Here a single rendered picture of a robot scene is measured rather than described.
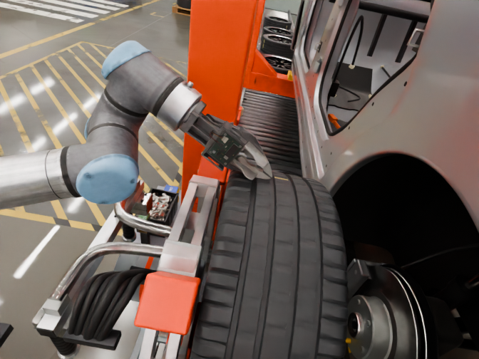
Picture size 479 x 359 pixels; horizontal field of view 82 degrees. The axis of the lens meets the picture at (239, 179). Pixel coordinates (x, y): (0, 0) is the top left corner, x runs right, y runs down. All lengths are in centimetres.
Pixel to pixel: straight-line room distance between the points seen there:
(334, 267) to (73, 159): 46
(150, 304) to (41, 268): 156
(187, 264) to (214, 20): 59
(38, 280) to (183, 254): 148
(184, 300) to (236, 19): 65
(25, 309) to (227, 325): 149
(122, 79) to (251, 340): 48
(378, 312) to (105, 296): 62
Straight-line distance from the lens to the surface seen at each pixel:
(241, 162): 59
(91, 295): 58
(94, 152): 50
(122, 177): 48
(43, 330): 64
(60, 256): 198
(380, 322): 81
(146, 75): 54
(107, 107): 59
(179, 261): 50
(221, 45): 81
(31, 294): 189
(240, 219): 49
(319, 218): 55
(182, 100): 53
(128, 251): 65
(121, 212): 72
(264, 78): 286
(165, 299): 43
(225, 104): 86
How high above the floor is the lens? 153
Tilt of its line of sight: 39 degrees down
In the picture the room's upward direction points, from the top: 13 degrees clockwise
